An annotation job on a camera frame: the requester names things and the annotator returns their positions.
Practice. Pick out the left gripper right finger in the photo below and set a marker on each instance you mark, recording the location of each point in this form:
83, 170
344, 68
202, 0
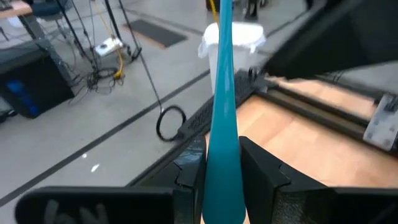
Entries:
264, 186

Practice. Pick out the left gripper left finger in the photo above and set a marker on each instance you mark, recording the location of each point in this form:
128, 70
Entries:
191, 193

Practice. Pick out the white lined trash bin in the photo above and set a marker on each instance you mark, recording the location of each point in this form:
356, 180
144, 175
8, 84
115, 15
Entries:
245, 40

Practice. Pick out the black stand legs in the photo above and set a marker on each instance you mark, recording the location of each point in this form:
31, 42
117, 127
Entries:
136, 54

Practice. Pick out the white floor box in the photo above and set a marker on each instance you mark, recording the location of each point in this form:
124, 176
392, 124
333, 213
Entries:
109, 46

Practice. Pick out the black equipment cabinet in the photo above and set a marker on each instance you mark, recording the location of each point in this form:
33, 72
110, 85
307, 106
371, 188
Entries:
31, 87

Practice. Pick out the dark blue chair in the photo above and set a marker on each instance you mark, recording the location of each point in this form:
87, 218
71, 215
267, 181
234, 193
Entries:
49, 7

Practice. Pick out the wooden desk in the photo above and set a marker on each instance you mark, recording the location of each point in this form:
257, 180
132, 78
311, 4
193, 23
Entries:
15, 9

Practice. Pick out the black aluminium table frame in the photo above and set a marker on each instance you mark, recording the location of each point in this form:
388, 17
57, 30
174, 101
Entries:
311, 110

